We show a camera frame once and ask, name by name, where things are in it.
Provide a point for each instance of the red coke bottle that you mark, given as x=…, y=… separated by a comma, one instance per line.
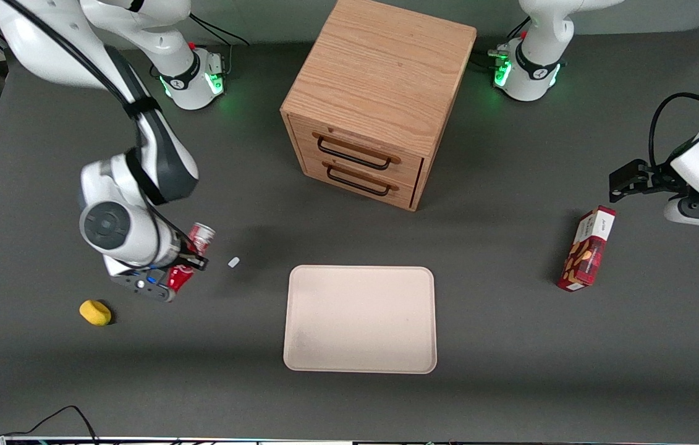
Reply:
x=203, y=235

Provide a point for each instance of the yellow sponge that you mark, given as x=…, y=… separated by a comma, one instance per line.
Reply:
x=94, y=313

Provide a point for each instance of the red snack box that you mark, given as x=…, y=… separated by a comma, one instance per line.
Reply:
x=585, y=253

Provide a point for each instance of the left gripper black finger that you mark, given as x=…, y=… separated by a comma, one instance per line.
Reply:
x=665, y=180
x=630, y=176

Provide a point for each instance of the wooden drawer front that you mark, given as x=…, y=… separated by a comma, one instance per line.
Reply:
x=408, y=168
x=315, y=168

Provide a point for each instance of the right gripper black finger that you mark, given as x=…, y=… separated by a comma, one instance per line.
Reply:
x=194, y=259

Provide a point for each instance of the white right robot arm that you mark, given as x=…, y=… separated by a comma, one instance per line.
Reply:
x=46, y=43

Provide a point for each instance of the wooden drawer cabinet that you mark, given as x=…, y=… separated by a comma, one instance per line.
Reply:
x=380, y=68

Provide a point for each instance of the beige plastic tray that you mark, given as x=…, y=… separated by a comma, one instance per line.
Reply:
x=360, y=319

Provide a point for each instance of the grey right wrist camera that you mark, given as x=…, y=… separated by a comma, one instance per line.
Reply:
x=139, y=285

